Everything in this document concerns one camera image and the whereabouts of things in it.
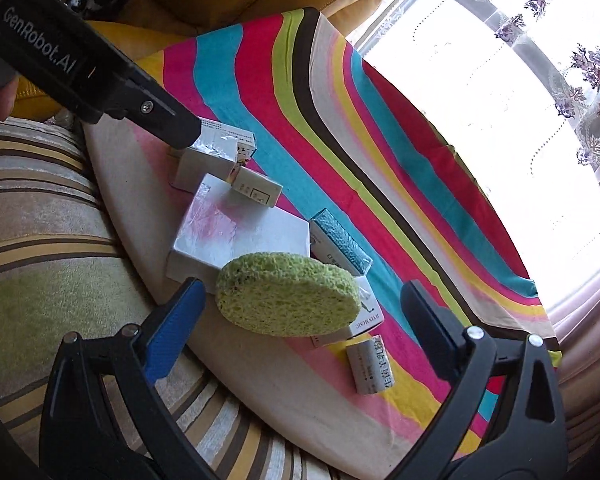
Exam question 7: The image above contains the colourful striped cloth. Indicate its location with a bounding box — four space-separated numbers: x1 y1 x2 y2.
82 7 563 471

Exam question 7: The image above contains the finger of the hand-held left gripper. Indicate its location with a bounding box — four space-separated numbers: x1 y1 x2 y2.
115 62 202 150

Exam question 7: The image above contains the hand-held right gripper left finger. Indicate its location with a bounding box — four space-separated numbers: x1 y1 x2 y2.
39 276 218 480

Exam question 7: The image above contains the white box black print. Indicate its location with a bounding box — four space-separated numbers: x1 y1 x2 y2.
310 275 381 349

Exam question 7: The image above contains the beige curtain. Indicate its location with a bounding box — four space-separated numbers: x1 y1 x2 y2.
545 280 600 441

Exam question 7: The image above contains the small white printed box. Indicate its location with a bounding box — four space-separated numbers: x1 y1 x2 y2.
346 337 397 395

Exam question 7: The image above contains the tall white box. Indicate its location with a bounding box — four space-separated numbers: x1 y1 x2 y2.
172 119 258 193

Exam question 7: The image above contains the person's left hand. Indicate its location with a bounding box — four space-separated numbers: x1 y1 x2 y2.
0 80 19 122

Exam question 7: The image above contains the large white cardboard box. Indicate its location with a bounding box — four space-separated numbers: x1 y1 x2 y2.
166 173 312 293

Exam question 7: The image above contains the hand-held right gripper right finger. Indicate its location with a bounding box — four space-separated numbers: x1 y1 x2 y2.
387 280 568 480

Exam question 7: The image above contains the green sponge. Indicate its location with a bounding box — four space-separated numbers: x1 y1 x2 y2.
215 253 363 339

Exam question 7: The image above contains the teal box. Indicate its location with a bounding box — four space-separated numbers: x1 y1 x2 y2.
308 208 374 277

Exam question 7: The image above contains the floral lace curtain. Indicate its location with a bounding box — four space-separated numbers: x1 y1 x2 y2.
390 0 600 261

